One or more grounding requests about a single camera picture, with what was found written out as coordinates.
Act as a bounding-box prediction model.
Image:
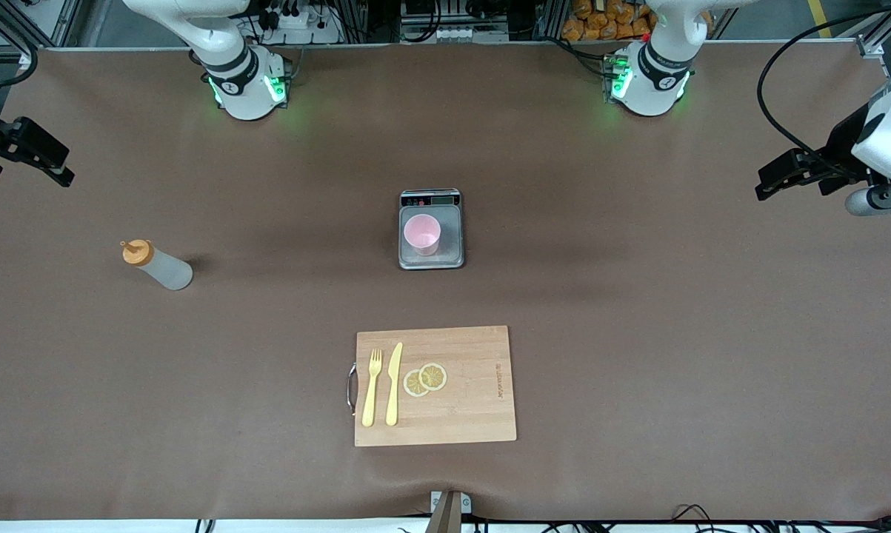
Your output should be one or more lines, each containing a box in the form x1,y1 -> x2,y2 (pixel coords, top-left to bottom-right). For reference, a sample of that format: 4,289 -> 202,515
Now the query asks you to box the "translucent sauce bottle orange cap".
120,239 -> 194,292

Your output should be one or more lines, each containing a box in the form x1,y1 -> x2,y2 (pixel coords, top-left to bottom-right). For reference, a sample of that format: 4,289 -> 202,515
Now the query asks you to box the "pink plastic cup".
404,214 -> 442,257

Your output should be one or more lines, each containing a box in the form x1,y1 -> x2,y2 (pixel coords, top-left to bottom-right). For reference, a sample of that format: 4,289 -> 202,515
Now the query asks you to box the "orange snack packets pile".
561,0 -> 657,41

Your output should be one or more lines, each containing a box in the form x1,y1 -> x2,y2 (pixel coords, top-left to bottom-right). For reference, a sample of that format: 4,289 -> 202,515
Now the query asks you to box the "brown table mat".
0,41 -> 891,523

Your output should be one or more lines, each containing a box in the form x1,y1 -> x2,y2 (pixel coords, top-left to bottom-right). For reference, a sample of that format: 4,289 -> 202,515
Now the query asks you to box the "white power strip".
427,26 -> 509,44
264,7 -> 342,45

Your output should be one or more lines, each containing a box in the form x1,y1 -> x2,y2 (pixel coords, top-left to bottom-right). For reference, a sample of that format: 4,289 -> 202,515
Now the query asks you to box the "grey digital kitchen scale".
398,188 -> 466,271

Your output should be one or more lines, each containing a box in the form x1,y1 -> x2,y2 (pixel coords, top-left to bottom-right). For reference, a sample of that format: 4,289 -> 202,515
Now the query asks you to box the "yellow plastic fork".
361,349 -> 383,428

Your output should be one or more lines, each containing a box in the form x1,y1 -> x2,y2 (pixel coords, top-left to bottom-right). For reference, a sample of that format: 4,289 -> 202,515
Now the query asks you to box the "yellow plastic knife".
385,341 -> 404,427

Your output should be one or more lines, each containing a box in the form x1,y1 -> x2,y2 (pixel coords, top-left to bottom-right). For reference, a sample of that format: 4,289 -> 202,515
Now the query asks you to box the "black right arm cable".
0,44 -> 40,90

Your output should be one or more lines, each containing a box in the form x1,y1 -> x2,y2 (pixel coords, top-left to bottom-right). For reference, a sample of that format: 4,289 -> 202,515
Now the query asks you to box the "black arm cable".
758,7 -> 891,175
0,44 -> 40,90

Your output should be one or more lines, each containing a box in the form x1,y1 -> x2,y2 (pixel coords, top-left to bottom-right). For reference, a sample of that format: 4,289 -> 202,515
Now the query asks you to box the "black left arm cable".
758,7 -> 891,175

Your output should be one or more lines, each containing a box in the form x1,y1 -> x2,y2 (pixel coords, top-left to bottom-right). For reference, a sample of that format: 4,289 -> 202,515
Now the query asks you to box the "grey metal bracket plate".
430,490 -> 473,516

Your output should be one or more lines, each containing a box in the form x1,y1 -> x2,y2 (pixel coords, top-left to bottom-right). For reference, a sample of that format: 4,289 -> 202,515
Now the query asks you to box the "brown mount post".
424,492 -> 463,533

